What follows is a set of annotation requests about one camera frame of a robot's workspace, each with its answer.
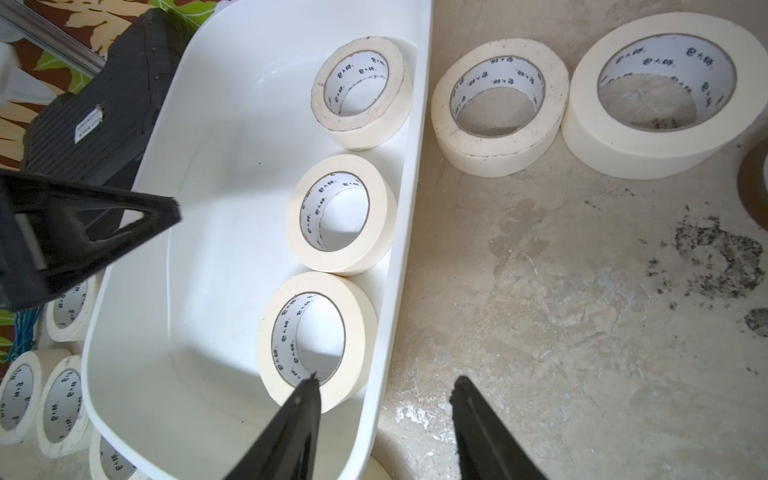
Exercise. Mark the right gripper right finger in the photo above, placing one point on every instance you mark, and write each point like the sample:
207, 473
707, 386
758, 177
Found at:
486, 449

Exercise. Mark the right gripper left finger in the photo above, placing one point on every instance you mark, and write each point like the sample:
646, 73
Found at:
286, 448

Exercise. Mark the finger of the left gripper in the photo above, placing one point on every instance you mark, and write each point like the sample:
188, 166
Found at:
45, 248

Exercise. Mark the masking tape roll two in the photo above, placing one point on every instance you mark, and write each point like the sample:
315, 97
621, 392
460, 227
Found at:
68, 316

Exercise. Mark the white plastic storage box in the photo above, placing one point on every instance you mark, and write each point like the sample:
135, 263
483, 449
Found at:
170, 362

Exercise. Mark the masking tape roll three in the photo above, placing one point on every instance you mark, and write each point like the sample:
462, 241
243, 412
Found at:
21, 393

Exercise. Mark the masking tape roll seven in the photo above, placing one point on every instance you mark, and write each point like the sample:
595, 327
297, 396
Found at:
106, 463

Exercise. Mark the masking tape roll four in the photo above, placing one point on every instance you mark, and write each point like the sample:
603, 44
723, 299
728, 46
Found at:
64, 427

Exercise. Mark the masking tape roll eight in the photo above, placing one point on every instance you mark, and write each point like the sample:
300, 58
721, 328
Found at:
525, 65

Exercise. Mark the masking tape roll twelve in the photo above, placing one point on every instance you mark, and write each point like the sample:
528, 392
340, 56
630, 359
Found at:
373, 470

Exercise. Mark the masking tape roll eleven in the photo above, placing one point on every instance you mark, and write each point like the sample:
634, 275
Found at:
320, 326

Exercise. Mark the masking tape roll ten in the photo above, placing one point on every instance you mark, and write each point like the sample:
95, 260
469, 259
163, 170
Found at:
341, 216

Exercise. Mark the masking tape roll six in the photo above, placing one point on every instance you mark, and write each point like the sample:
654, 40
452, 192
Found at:
362, 93

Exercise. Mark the masking tape roll five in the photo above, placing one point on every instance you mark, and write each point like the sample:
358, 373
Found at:
719, 63

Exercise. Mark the black plastic tool case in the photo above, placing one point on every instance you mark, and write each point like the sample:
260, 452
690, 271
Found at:
99, 135

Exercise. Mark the blue cable tie bundle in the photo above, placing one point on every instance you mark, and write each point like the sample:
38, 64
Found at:
18, 333

